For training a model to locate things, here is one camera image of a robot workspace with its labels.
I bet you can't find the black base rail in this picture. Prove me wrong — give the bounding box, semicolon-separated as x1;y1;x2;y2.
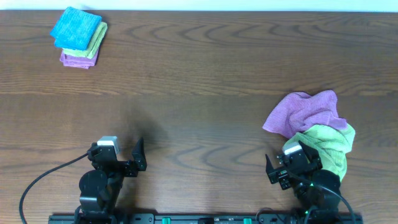
48;212;364;224

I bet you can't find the folded purple cloth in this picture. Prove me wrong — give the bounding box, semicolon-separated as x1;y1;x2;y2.
60;50;99;69

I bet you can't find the crumpled green cloth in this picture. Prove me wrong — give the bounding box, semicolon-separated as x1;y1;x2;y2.
282;124;356;181

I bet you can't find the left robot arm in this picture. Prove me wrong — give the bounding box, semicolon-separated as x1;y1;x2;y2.
74;136;147;223

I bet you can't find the folded green cloth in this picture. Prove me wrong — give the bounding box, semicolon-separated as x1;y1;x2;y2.
63;22;108;59

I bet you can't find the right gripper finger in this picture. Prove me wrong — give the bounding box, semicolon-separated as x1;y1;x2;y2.
298;141;320;162
266;154;274;176

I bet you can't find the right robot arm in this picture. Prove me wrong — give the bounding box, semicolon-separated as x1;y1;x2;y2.
266;141;341;223

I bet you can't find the folded blue cloth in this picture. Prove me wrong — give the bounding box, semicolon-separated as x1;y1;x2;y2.
50;7;102;50

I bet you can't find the purple microfibre cloth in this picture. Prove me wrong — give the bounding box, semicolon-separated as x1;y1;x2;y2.
262;90;348;138

